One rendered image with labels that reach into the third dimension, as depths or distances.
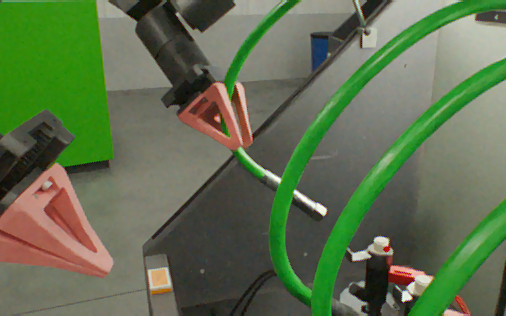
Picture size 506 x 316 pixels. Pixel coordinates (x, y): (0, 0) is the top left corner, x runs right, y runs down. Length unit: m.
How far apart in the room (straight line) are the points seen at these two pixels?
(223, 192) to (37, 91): 3.01
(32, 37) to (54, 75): 0.29
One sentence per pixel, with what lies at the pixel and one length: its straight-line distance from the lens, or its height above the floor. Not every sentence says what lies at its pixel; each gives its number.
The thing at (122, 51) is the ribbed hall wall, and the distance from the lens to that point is 6.93.
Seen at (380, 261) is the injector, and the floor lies 1.09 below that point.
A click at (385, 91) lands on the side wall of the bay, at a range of 0.86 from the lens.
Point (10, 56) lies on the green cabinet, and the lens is 3.68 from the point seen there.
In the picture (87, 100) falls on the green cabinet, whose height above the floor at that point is 0.58.
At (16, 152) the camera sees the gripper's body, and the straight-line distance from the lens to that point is 0.28.
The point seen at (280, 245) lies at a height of 1.18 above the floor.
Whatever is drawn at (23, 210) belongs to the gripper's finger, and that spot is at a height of 1.26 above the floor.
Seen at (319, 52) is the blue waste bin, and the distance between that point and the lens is 6.67.
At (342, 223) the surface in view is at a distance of 0.31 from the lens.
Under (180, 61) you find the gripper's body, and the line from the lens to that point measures 0.58.
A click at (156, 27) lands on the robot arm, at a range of 0.61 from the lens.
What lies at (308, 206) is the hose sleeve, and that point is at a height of 1.12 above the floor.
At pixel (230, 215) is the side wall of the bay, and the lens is 0.82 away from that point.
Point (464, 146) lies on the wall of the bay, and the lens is 0.86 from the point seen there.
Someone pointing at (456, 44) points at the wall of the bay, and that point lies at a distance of 0.87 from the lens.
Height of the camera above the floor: 1.38
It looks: 20 degrees down
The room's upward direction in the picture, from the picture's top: straight up
